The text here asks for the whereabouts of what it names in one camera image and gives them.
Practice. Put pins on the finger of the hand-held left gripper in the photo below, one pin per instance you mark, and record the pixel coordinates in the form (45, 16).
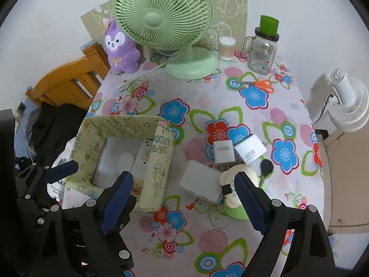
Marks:
(63, 170)

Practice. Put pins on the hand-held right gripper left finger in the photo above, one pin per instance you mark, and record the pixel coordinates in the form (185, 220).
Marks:
(118, 205)

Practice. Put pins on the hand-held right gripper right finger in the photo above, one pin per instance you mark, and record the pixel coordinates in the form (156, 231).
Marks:
(249, 205)

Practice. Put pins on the cream round pouch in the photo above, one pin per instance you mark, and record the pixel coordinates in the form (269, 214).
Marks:
(230, 176)

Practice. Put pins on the large white charger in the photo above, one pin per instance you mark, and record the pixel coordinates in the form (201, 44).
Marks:
(249, 150)

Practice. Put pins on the yellow printed fabric storage box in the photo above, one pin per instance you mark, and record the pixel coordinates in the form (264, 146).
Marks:
(161, 161)

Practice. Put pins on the green round object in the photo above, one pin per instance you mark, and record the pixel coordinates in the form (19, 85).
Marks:
(235, 213)

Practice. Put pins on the white printed plastic bag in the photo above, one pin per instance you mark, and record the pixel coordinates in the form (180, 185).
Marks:
(57, 192)

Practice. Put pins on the black car key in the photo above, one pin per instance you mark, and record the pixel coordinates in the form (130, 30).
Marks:
(265, 167)

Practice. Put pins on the black clothing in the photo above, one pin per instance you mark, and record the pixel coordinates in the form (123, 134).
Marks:
(54, 127)

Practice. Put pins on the flat white box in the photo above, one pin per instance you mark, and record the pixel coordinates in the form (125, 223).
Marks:
(199, 181)

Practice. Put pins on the small grey-white charger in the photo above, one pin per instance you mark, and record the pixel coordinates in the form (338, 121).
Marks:
(223, 153)

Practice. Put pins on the wooden chair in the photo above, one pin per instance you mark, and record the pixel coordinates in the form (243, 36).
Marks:
(66, 75)

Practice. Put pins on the purple plush toy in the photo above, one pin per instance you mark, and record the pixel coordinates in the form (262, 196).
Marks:
(121, 54)

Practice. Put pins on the white circulation fan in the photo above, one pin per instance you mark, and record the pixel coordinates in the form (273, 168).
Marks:
(348, 104)

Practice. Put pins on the glass jar mug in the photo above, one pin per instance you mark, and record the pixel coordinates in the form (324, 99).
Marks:
(261, 57)

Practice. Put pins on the cotton swab container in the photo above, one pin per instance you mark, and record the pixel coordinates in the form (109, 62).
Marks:
(227, 49)

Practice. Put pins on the green desk fan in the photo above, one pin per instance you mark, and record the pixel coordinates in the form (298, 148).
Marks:
(152, 18)

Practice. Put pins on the green plastic cup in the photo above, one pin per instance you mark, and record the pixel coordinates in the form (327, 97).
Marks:
(269, 26)

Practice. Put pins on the wall socket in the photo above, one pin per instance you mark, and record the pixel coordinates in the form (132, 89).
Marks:
(21, 106)

